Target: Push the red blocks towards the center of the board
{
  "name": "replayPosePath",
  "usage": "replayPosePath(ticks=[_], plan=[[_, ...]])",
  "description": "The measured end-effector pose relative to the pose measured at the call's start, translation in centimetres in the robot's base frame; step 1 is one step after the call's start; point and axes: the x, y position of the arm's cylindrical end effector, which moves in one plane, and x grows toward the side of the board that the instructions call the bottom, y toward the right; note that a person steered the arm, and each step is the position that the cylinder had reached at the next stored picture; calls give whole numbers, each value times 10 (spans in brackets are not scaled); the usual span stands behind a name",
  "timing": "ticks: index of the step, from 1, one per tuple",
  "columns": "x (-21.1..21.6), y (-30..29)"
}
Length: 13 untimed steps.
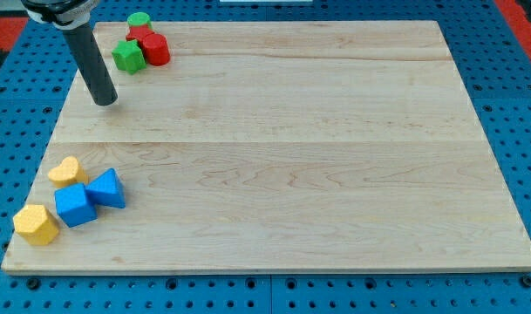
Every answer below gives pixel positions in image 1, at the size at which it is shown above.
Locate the red cylinder block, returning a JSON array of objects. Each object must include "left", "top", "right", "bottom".
[{"left": 141, "top": 33, "right": 171, "bottom": 66}]

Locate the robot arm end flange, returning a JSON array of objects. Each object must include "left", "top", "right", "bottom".
[{"left": 21, "top": 0, "right": 100, "bottom": 31}]

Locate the red star block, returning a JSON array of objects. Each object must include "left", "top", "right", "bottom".
[{"left": 126, "top": 24, "right": 154, "bottom": 48}]

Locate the green cylinder block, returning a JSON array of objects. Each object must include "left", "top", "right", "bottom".
[{"left": 126, "top": 11, "right": 153, "bottom": 29}]

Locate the yellow heart block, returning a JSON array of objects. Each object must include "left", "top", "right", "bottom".
[{"left": 48, "top": 156, "right": 89, "bottom": 188}]

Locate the blue triangle block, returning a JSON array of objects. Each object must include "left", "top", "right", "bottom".
[{"left": 85, "top": 168, "right": 126, "bottom": 208}]

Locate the blue cube block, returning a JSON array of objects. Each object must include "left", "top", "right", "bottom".
[{"left": 54, "top": 183, "right": 98, "bottom": 228}]

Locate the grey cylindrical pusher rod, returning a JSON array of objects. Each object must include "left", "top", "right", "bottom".
[{"left": 62, "top": 23, "right": 118, "bottom": 106}]

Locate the green star block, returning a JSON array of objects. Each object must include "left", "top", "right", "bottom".
[{"left": 112, "top": 39, "right": 146, "bottom": 75}]

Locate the wooden board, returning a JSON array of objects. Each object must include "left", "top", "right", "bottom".
[{"left": 2, "top": 20, "right": 531, "bottom": 276}]

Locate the yellow hexagon block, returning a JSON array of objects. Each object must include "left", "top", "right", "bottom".
[{"left": 13, "top": 204, "right": 59, "bottom": 246}]

